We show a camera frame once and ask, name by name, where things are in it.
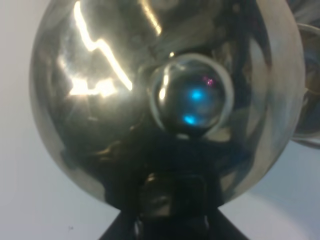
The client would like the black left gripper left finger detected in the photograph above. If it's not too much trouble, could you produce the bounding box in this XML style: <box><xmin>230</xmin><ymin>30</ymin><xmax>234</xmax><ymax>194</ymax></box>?
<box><xmin>99</xmin><ymin>211</ymin><xmax>143</xmax><ymax>240</ymax></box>

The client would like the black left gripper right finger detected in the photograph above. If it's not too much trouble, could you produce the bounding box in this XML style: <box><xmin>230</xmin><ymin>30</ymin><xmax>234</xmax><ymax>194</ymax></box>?
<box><xmin>199</xmin><ymin>204</ymin><xmax>248</xmax><ymax>240</ymax></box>

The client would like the stainless steel teapot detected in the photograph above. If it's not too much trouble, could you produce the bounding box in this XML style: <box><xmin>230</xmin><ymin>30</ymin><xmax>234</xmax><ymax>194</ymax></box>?
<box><xmin>30</xmin><ymin>0</ymin><xmax>305</xmax><ymax>219</ymax></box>

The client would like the near stainless steel teacup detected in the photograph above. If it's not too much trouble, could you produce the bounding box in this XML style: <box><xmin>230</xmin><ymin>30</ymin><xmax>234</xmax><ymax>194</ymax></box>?
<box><xmin>293</xmin><ymin>23</ymin><xmax>320</xmax><ymax>149</ymax></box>

